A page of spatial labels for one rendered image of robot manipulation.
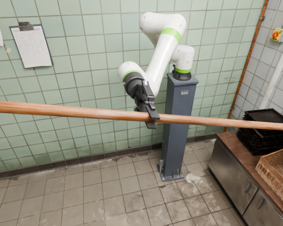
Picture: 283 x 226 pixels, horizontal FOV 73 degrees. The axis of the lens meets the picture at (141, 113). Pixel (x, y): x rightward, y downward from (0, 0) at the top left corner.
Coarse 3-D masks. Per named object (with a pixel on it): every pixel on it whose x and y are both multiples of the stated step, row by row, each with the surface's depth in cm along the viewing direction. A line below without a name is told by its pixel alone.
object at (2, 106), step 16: (0, 112) 47; (16, 112) 48; (32, 112) 49; (48, 112) 50; (64, 112) 51; (80, 112) 53; (96, 112) 54; (112, 112) 56; (128, 112) 58; (256, 128) 77; (272, 128) 80
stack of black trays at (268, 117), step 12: (252, 120) 166; (264, 120) 164; (276, 120) 164; (240, 132) 184; (252, 132) 167; (264, 132) 153; (276, 132) 155; (252, 144) 168; (264, 144) 162; (276, 144) 164
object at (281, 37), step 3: (279, 27) 169; (273, 30) 170; (276, 30) 167; (279, 30) 164; (282, 30) 162; (282, 33) 162; (279, 36) 165; (282, 36) 164; (273, 39) 171; (276, 39) 168; (279, 39) 165; (282, 39) 166
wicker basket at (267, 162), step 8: (272, 152) 149; (280, 152) 151; (264, 160) 146; (272, 160) 156; (280, 160) 158; (256, 168) 156; (264, 168) 158; (272, 168) 140; (280, 168) 158; (264, 176) 148; (272, 176) 141; (280, 176) 134; (272, 184) 142; (280, 184) 135; (280, 192) 136
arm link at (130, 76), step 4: (132, 72) 79; (136, 72) 80; (128, 76) 78; (132, 76) 77; (136, 76) 76; (140, 76) 77; (124, 80) 79; (128, 80) 76; (132, 80) 76; (144, 80) 77; (124, 84) 78; (128, 84) 77
